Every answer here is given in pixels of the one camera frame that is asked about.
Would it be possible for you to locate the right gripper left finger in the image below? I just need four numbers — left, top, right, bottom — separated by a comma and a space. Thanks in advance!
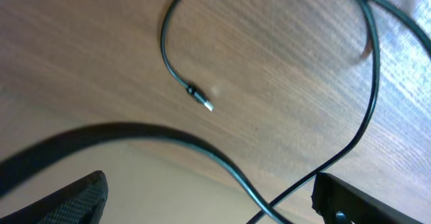
1, 170, 108, 224

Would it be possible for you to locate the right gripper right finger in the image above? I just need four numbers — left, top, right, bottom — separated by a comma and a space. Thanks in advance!
312, 173, 418, 224

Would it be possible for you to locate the black USB cable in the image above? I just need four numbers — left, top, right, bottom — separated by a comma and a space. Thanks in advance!
159, 0, 215, 112
245, 0, 431, 224

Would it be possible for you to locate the right camera cable black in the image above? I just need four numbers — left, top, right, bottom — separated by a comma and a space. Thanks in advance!
1, 122, 291, 223

